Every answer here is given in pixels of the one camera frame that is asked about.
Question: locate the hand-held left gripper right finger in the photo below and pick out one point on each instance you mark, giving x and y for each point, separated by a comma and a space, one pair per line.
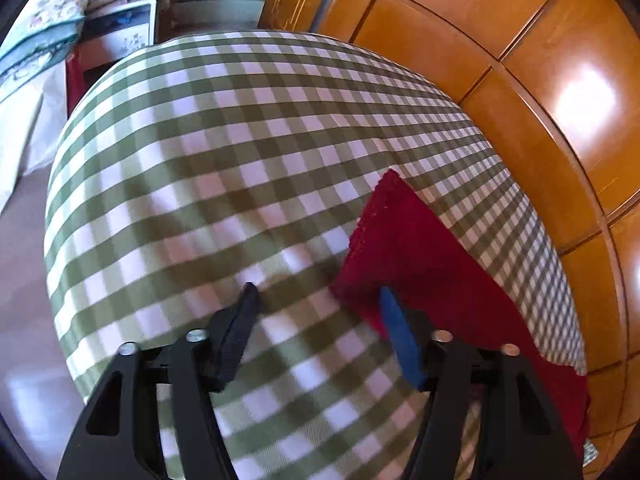
400, 330

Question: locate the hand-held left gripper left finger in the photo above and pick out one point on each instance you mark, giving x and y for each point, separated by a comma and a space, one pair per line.
235, 340

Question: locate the red knitted garment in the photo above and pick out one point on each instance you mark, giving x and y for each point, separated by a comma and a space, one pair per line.
415, 255

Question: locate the green checked blanket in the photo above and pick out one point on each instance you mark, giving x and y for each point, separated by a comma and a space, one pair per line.
225, 160

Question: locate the wooden wardrobe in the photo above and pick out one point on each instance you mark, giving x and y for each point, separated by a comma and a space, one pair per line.
540, 85

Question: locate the white sheet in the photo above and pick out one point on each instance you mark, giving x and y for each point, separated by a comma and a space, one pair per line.
25, 125

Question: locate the white bedside cabinet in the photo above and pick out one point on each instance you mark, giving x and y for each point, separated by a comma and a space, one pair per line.
125, 25

